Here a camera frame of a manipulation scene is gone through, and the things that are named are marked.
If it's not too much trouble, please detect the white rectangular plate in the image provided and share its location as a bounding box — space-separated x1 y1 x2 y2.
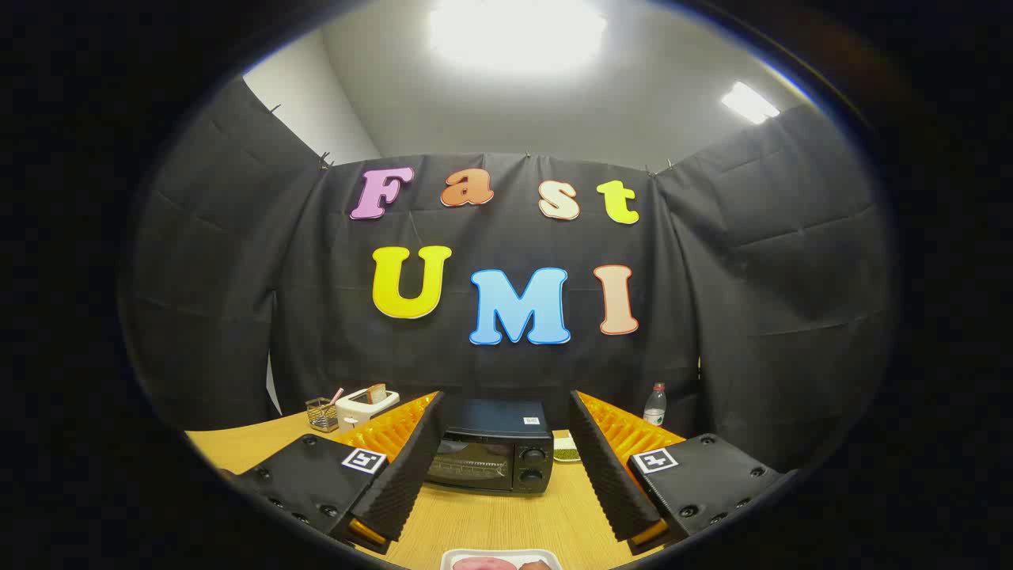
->
440 548 564 570

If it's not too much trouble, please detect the white pop-up toaster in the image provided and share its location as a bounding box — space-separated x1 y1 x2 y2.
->
335 388 400 434

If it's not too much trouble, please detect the wire mesh holder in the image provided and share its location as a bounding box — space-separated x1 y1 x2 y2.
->
305 397 340 433

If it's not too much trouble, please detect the black toaster oven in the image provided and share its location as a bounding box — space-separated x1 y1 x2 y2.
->
425 398 555 496

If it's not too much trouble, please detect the large round ceiling light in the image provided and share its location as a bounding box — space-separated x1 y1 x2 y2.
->
427 0 609 76

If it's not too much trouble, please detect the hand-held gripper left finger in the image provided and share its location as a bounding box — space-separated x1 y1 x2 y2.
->
226 390 446 555

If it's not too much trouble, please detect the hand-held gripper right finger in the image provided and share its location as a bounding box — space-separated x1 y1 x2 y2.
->
568 389 784 555

